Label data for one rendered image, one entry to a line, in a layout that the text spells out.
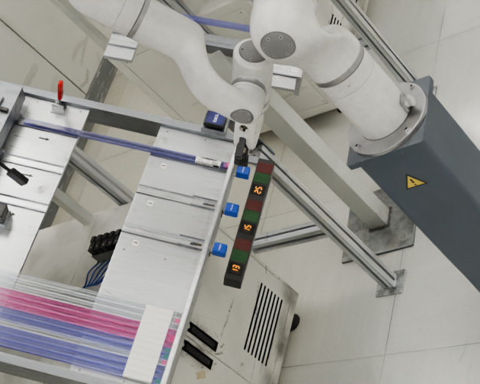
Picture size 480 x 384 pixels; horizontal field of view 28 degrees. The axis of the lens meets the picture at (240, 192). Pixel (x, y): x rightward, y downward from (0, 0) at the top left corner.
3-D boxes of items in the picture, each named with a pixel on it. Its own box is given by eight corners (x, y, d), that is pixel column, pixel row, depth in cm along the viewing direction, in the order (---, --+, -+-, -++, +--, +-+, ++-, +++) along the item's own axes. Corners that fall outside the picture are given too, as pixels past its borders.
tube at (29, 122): (229, 165, 226) (229, 163, 225) (228, 170, 225) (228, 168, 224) (26, 120, 231) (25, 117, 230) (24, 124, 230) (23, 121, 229)
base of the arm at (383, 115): (431, 73, 201) (384, 14, 191) (424, 141, 190) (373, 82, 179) (356, 101, 212) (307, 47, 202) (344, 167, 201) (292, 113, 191)
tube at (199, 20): (107, 8, 241) (107, 3, 240) (109, 4, 242) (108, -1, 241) (305, 42, 237) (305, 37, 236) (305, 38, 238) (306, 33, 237)
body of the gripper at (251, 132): (261, 122, 200) (258, 154, 209) (272, 86, 206) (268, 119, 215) (226, 114, 201) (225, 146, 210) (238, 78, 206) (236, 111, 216)
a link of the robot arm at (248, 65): (266, 115, 198) (273, 82, 203) (270, 73, 187) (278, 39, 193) (226, 108, 199) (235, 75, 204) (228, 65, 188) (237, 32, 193)
